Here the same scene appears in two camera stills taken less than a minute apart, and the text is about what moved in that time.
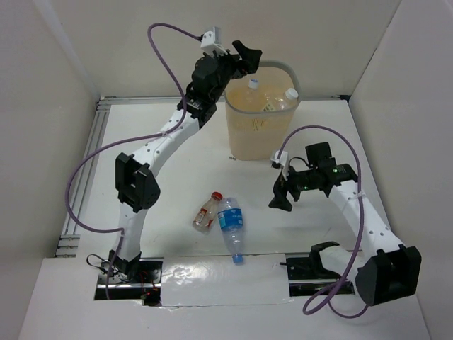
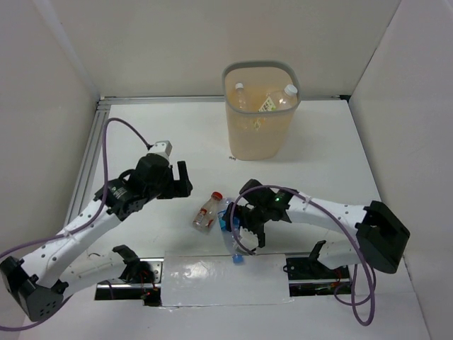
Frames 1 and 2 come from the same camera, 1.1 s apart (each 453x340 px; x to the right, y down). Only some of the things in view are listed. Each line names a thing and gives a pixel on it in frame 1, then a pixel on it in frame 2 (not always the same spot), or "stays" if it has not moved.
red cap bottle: x=204 y=218 stays
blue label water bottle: x=231 y=219 stays
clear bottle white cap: x=251 y=97 to x=241 y=95
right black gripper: x=280 y=190 to x=260 y=231
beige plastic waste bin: x=260 y=108 stays
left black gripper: x=237 y=61 to x=173 y=185
